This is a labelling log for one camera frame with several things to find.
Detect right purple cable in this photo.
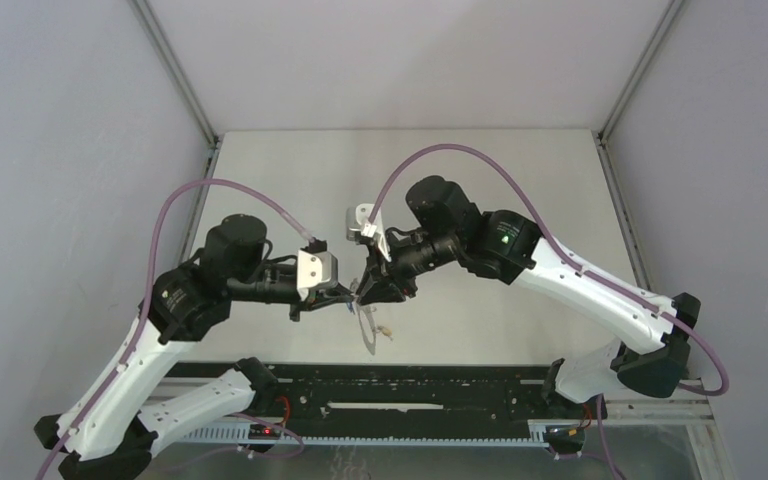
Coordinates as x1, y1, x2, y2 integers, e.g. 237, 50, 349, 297
365, 143, 731, 480

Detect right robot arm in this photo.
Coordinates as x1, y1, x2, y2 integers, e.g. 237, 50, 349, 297
346, 175, 701, 418

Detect purple cable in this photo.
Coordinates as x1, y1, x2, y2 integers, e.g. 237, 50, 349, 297
365, 143, 731, 480
34, 178, 322, 480

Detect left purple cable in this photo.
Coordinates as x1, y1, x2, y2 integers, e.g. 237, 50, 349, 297
34, 178, 322, 480

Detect key with yellow tag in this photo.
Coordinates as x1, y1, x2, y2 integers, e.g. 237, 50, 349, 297
377, 326, 394, 341

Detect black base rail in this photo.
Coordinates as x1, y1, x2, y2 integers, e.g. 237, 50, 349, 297
178, 360, 607, 442

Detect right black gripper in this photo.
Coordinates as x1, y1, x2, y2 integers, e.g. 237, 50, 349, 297
357, 229, 461, 309

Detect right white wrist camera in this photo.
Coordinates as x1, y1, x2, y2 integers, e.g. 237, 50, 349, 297
345, 203, 391, 261

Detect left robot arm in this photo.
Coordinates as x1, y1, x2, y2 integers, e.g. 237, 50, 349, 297
34, 214, 351, 479

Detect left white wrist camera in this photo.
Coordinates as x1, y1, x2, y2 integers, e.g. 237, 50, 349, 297
296, 250, 339, 301

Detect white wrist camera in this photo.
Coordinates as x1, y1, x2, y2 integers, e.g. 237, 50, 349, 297
345, 203, 391, 261
296, 250, 339, 301

